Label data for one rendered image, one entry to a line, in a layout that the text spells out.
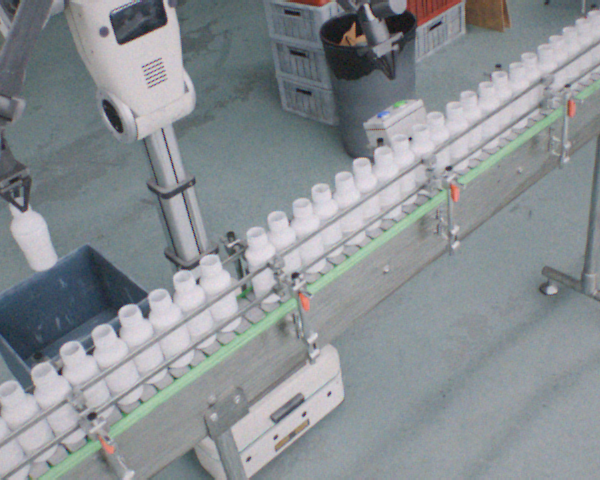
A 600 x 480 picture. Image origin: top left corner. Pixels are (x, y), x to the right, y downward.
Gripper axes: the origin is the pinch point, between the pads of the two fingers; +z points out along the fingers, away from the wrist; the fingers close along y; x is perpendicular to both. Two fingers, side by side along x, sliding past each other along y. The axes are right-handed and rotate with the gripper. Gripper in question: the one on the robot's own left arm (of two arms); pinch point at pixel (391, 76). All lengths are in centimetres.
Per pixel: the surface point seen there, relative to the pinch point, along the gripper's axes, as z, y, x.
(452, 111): 9.4, -2.0, -18.3
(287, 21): -2, 105, 187
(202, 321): 18, -77, -17
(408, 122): 11.2, -2.9, -3.6
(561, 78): 19.2, 40.1, -16.1
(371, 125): 8.3, -10.2, 1.1
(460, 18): 43, 230, 195
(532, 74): 13.0, 28.0, -17.7
